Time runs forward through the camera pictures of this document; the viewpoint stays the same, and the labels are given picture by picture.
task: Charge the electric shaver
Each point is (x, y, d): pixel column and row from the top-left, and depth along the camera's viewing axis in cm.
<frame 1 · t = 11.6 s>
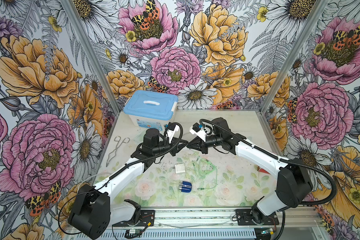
left hand: (186, 146, 77), fingers closed
right hand: (189, 148, 77), fingers closed
blue lid storage box: (150, 109, 104), point 16 cm above the table
white charger adapter: (180, 168, 90), point 3 cm above the table
blue electric shaver: (185, 186, 83), point 4 cm above the table
metal scissor tongs: (113, 153, 99), on the table

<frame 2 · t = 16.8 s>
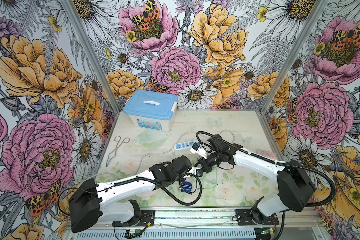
left hand: (180, 165, 80), fingers open
right hand: (195, 173, 77), fingers closed
white power strip: (184, 145, 101), point 3 cm above the table
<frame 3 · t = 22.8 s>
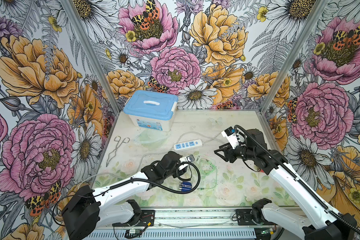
left hand: (180, 163, 82), fingers open
right hand: (218, 153, 74), fingers open
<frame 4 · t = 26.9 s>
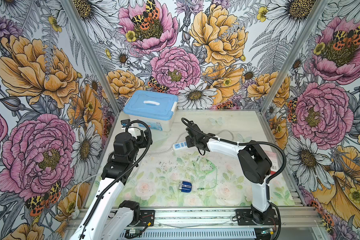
left hand: (140, 135, 75), fingers open
right hand: (191, 141, 97), fingers open
